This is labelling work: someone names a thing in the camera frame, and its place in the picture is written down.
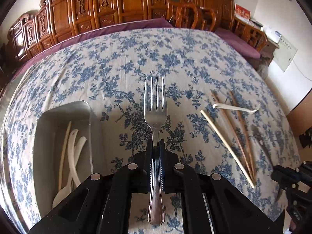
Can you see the rectangular metal tin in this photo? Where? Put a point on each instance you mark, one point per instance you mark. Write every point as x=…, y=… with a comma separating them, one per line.
x=47, y=131

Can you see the white telephone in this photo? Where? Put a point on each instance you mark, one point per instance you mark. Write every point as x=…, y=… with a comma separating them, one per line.
x=272, y=35

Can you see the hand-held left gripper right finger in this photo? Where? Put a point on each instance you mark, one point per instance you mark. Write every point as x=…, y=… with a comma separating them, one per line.
x=162, y=151

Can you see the brown wooden chopstick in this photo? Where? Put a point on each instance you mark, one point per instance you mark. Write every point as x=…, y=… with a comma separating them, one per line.
x=242, y=131
x=233, y=139

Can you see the white wall board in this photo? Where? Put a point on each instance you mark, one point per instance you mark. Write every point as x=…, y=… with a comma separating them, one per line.
x=285, y=53

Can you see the brown wooden door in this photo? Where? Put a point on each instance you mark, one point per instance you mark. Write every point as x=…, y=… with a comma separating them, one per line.
x=304, y=107

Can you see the blue floral tablecloth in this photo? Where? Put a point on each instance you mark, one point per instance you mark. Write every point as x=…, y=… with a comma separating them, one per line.
x=170, y=53

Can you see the cream plastic spoon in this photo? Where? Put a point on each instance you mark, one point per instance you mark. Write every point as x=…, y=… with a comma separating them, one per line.
x=59, y=197

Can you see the carved wooden sofa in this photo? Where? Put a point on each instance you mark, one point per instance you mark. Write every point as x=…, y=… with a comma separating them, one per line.
x=97, y=4

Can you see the grey plastic bag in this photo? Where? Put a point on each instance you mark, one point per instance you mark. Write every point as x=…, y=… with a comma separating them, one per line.
x=263, y=69

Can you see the light bamboo chopstick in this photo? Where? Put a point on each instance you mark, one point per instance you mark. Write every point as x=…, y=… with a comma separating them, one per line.
x=228, y=151
x=63, y=151

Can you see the purple armchair cushion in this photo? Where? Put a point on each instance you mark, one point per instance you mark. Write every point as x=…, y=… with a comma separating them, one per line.
x=238, y=43

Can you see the metal spoon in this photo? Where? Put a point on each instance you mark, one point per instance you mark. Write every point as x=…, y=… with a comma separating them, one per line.
x=257, y=132

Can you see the carved wooden armchair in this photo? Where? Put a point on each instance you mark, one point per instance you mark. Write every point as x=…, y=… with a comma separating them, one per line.
x=219, y=2

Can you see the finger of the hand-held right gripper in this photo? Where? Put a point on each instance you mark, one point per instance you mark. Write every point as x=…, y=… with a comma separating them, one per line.
x=287, y=175
x=307, y=139

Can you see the metal fork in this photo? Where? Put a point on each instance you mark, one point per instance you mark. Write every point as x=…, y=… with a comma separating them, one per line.
x=154, y=117

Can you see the wooden side table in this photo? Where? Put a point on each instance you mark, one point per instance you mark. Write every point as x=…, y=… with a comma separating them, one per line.
x=269, y=51

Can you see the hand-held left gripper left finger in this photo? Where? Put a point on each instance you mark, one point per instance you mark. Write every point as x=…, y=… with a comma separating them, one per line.
x=149, y=151

